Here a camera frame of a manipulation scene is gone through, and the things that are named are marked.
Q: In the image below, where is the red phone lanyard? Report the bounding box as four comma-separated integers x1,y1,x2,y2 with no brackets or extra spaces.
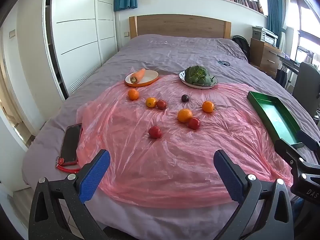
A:
55,156,82,173

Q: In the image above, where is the wooden headboard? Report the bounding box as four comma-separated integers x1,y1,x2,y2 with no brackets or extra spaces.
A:
129,14,232,40

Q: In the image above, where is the grey chair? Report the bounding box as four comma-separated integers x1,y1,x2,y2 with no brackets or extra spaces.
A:
292,62,320,120

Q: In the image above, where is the white wardrobe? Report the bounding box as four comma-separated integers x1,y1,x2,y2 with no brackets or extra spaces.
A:
42,0,118,100

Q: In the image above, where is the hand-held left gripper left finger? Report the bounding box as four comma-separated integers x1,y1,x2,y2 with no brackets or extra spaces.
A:
28,149,111,240

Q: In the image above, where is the phone in red case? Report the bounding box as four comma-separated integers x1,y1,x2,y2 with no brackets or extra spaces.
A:
59,123,83,164

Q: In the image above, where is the orange rimmed plate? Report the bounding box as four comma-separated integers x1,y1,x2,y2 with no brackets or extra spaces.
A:
125,70,160,87

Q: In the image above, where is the desk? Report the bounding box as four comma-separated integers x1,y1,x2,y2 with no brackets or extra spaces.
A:
279,55,300,73

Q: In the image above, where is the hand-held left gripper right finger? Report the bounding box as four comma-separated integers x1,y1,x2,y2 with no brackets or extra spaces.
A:
213,149,294,240

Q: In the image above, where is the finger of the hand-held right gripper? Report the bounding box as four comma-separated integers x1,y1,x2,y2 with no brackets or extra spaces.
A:
274,139,320,180
296,129,320,152

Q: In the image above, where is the green metal tray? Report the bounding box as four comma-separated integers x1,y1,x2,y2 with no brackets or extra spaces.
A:
247,91,304,148

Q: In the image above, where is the pink plastic sheet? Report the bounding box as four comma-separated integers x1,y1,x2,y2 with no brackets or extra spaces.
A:
76,74,294,209

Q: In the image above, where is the wooden drawer cabinet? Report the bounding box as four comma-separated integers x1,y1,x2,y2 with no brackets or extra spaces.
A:
250,38,283,78

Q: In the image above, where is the dark blue shopping bag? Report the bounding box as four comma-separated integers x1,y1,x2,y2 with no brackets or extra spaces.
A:
276,66,288,88

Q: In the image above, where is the white plate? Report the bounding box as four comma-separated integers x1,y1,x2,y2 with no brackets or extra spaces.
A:
179,70,218,89

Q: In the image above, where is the carrot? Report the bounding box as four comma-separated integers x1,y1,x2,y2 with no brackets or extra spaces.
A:
130,68,146,84

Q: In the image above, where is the green leafy vegetable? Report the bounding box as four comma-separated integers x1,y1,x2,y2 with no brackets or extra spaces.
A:
184,66,214,87

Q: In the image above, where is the black backpack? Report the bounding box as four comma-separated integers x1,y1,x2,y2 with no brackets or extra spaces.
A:
232,35,250,60

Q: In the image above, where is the white printer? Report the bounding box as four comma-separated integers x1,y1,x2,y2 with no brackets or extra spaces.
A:
252,26,278,47

